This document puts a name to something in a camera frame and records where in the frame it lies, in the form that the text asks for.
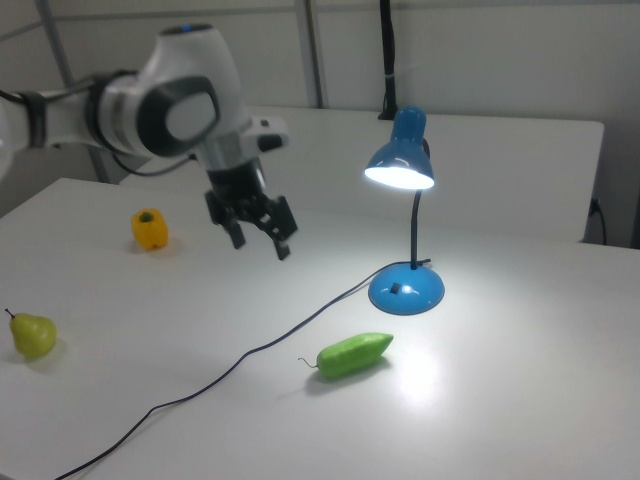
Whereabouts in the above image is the green toy cucumber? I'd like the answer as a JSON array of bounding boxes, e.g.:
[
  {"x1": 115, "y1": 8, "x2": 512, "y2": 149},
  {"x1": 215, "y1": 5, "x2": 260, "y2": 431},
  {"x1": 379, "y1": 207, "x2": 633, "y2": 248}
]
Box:
[{"x1": 298, "y1": 332, "x2": 395, "y2": 382}]

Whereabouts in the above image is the yellow-green toy pear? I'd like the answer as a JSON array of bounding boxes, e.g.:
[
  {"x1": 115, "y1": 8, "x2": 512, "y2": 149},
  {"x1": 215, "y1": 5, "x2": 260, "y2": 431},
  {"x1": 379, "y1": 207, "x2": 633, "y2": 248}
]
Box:
[{"x1": 4, "y1": 308, "x2": 58, "y2": 361}]

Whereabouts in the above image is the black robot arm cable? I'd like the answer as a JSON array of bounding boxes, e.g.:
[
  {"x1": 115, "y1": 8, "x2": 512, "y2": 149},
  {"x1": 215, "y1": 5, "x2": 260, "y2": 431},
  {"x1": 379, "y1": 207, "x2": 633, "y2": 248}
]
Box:
[{"x1": 0, "y1": 74, "x2": 199, "y2": 177}]

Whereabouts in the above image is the black lamp power cord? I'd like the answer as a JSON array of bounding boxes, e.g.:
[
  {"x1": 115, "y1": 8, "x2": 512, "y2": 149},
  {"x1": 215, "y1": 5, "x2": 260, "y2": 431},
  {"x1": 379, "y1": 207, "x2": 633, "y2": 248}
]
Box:
[{"x1": 53, "y1": 258, "x2": 432, "y2": 480}]

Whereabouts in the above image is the blue gooseneck desk lamp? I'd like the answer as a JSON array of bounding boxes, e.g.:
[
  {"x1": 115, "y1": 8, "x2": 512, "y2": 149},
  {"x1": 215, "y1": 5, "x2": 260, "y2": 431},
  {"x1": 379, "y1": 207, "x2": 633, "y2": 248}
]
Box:
[{"x1": 363, "y1": 105, "x2": 446, "y2": 317}]

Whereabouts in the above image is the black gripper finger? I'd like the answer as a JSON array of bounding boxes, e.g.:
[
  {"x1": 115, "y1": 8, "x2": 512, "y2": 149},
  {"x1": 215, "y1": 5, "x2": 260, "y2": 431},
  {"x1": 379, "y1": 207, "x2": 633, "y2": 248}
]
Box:
[
  {"x1": 204, "y1": 192, "x2": 247, "y2": 250},
  {"x1": 257, "y1": 195, "x2": 300, "y2": 261}
]

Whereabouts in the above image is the yellow toy bell pepper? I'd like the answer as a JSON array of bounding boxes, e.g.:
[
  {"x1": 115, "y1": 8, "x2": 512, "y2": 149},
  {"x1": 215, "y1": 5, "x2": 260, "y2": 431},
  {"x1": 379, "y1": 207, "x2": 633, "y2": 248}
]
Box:
[{"x1": 130, "y1": 208, "x2": 170, "y2": 251}]

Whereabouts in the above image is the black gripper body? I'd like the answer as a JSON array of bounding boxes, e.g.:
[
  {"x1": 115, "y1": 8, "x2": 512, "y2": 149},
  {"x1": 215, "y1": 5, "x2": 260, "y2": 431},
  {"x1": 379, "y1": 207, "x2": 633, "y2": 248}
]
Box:
[{"x1": 204, "y1": 158, "x2": 269, "y2": 221}]

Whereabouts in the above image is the black wall cable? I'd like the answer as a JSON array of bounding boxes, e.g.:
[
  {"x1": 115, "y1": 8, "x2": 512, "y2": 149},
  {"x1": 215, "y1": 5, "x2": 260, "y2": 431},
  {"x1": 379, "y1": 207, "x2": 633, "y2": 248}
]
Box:
[{"x1": 588, "y1": 197, "x2": 609, "y2": 246}]

